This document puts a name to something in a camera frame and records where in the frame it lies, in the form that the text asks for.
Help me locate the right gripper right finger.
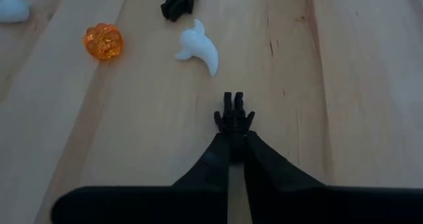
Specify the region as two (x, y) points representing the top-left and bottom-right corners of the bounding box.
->
(243, 130), (327, 224)

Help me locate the black skull-faced figurine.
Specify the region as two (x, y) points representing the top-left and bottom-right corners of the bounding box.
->
(213, 91), (256, 164)
(161, 0), (201, 22)

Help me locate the white ghost figurine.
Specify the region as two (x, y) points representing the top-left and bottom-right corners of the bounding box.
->
(0, 0), (31, 23)
(174, 18), (219, 77)

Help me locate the orange translucent pumpkin figurine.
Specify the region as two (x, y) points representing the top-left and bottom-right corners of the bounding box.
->
(82, 22), (124, 61)

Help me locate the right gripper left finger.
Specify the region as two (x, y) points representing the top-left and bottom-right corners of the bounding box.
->
(171, 133), (231, 224)

